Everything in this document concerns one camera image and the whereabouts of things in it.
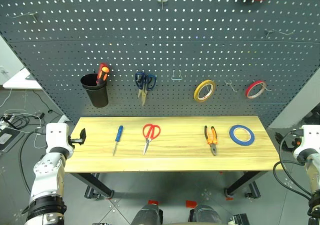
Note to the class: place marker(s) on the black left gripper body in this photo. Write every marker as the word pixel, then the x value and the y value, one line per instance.
pixel 73 140

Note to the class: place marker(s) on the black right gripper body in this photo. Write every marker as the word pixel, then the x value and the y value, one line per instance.
pixel 289 142

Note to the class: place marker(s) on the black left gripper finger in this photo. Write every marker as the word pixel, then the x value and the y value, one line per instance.
pixel 83 135

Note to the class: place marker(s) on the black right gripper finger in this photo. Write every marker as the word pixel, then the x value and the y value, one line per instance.
pixel 278 138

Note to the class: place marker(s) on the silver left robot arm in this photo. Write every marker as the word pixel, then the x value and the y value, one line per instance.
pixel 47 175

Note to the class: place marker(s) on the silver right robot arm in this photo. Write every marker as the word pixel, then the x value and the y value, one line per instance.
pixel 313 175

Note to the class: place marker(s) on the grey pegboard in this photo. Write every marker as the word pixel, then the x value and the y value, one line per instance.
pixel 160 47

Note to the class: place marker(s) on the black plastic cup holder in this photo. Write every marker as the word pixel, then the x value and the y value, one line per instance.
pixel 97 95

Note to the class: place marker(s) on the blue tape roll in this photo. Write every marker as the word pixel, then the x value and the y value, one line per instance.
pixel 233 137

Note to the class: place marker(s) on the black table leg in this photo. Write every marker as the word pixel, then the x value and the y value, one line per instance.
pixel 95 183
pixel 246 183

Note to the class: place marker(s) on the small red tape roll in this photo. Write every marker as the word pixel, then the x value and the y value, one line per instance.
pixel 250 91

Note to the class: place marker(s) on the grey flat floor device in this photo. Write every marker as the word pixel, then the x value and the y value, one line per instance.
pixel 8 138

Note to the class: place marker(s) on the orange black pliers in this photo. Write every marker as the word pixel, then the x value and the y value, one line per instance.
pixel 212 138

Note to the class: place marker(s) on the white side table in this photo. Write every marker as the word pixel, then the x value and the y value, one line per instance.
pixel 21 81

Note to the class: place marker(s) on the yellow tape roll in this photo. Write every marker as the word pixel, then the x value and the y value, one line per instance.
pixel 198 93

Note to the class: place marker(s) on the red floor marker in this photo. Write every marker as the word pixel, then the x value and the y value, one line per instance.
pixel 191 203
pixel 153 202

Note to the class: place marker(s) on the dark rounded robot leg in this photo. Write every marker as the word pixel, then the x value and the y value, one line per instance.
pixel 205 216
pixel 146 216

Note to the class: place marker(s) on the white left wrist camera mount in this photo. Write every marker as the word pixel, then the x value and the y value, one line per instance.
pixel 57 136

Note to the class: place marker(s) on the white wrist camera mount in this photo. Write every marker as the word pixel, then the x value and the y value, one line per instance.
pixel 310 137
pixel 57 136

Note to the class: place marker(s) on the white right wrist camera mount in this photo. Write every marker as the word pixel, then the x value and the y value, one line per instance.
pixel 310 137

